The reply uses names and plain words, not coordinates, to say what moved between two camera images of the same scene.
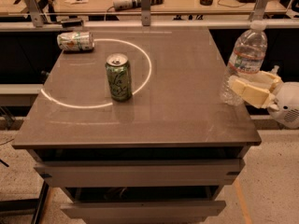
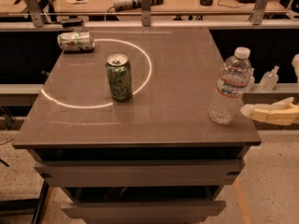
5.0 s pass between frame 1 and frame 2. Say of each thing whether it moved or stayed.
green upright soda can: stayed
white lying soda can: stayed
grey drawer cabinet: stayed
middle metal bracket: stayed
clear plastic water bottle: moved
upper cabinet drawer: stayed
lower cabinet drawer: stayed
